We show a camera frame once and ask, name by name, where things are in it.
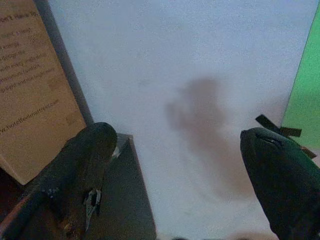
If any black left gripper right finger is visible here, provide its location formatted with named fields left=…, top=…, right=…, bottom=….
left=240, top=127, right=320, bottom=240

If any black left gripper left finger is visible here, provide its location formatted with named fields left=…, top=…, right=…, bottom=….
left=39, top=121, right=118, bottom=240

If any long slanted black tape strip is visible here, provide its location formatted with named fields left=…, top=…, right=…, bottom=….
left=254, top=114, right=303, bottom=138

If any brown printed cardboard box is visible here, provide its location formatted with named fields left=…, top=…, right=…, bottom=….
left=0, top=0, right=87, bottom=186

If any green wall sheet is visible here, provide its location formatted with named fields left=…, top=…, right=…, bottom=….
left=281, top=0, right=320, bottom=161

